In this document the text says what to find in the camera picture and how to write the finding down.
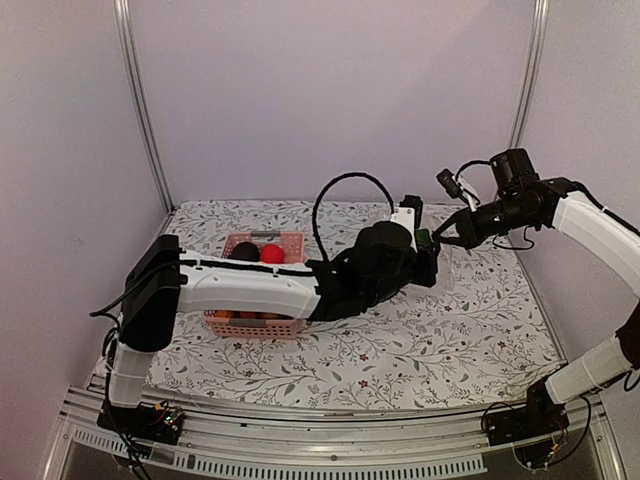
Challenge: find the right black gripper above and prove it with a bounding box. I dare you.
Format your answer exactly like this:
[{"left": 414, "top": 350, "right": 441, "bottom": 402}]
[{"left": 432, "top": 194, "right": 537, "bottom": 249}]

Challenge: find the green toy pepper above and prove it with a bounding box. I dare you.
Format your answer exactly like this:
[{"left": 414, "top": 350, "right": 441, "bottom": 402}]
[{"left": 414, "top": 229, "right": 433, "bottom": 249}]

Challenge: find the clear zip top bag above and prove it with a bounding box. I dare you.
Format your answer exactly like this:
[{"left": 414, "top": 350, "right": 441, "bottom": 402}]
[{"left": 380, "top": 205, "right": 456, "bottom": 294}]

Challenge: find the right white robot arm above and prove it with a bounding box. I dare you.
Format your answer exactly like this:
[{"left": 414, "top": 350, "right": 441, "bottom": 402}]
[{"left": 433, "top": 148, "right": 639, "bottom": 436}]

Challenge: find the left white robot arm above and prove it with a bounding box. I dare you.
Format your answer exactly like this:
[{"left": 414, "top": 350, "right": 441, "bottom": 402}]
[{"left": 107, "top": 221, "right": 440, "bottom": 434}]

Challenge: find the floral table mat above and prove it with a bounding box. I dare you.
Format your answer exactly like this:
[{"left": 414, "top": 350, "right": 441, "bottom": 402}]
[{"left": 142, "top": 201, "right": 564, "bottom": 410}]

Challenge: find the pink plastic basket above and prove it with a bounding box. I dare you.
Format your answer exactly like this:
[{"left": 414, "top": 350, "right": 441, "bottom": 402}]
[{"left": 203, "top": 231, "right": 306, "bottom": 339}]

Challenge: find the dark purple toy eggplant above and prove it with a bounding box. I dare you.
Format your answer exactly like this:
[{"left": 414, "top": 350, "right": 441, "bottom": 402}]
[{"left": 228, "top": 242, "right": 261, "bottom": 262}]

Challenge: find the red yellow toy fruit bunch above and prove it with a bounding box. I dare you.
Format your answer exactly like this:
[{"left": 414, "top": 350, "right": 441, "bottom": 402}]
[{"left": 237, "top": 311, "right": 281, "bottom": 320}]

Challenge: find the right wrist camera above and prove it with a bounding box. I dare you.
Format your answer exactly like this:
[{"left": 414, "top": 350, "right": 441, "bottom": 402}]
[{"left": 436, "top": 169, "right": 481, "bottom": 211}]

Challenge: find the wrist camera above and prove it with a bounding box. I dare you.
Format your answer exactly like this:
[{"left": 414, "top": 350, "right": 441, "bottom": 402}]
[
  {"left": 390, "top": 194, "right": 424, "bottom": 250},
  {"left": 436, "top": 169, "right": 481, "bottom": 211}
]

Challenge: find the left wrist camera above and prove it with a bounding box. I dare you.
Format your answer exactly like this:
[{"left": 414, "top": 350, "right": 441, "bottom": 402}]
[{"left": 390, "top": 194, "right": 424, "bottom": 250}]

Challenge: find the right black camera cable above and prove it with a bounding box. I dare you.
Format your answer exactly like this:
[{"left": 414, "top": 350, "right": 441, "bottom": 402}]
[{"left": 454, "top": 159, "right": 494, "bottom": 176}]

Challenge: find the black camera cable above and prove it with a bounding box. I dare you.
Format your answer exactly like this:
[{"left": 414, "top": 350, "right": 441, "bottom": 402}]
[
  {"left": 454, "top": 159, "right": 494, "bottom": 176},
  {"left": 310, "top": 172, "right": 396, "bottom": 264}
]

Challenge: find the left black camera cable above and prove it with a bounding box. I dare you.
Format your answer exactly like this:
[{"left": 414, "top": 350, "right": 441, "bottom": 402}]
[{"left": 310, "top": 172, "right": 396, "bottom": 264}]

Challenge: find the right aluminium corner post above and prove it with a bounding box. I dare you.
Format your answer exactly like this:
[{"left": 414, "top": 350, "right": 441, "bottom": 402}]
[{"left": 508, "top": 0, "right": 550, "bottom": 149}]

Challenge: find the aluminium corner post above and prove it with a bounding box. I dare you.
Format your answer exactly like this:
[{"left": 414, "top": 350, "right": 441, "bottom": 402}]
[
  {"left": 113, "top": 0, "right": 175, "bottom": 214},
  {"left": 508, "top": 0, "right": 550, "bottom": 149}
]

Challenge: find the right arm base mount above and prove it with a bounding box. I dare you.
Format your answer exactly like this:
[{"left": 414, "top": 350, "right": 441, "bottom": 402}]
[{"left": 481, "top": 378, "right": 569, "bottom": 446}]

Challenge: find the aluminium front rail frame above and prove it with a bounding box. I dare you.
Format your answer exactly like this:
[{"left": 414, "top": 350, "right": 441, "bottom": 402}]
[{"left": 42, "top": 384, "right": 624, "bottom": 480}]

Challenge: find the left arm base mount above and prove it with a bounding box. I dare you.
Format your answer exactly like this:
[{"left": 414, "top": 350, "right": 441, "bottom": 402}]
[{"left": 97, "top": 401, "right": 185, "bottom": 446}]

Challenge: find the left aluminium corner post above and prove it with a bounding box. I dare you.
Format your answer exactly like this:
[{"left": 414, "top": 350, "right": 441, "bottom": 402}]
[{"left": 113, "top": 0, "right": 175, "bottom": 214}]

